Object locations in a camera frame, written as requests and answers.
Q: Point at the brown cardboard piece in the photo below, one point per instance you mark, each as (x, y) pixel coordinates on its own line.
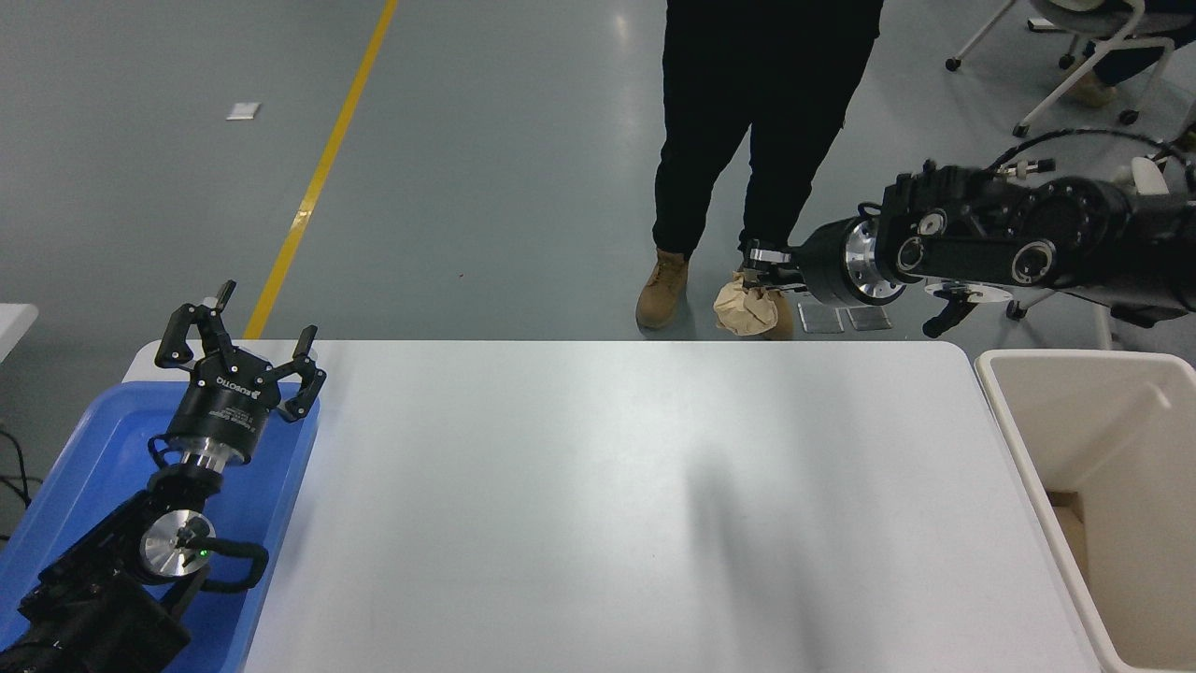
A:
(1073, 533)

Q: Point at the small white table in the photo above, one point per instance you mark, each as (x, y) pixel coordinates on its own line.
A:
(14, 327)

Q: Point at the blue plastic tray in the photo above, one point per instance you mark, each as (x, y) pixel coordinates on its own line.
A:
(93, 439)

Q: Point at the large pale bin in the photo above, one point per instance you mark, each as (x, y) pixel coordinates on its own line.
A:
(1121, 421)

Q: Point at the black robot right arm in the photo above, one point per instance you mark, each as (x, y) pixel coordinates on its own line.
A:
(1074, 224)

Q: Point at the white-legged office chair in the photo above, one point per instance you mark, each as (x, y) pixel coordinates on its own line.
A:
(1074, 70)

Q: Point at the standing person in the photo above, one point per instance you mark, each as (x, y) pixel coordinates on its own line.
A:
(738, 93)

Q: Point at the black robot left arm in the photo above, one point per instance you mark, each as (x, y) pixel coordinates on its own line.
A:
(84, 608)

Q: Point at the seated person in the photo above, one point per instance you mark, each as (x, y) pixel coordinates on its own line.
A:
(1135, 58)

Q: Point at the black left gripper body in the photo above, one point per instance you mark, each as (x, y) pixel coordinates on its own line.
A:
(224, 402)

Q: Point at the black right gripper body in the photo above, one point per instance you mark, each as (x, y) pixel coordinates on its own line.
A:
(824, 262)

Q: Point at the tan paper ball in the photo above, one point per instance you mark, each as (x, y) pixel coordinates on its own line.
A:
(745, 310)

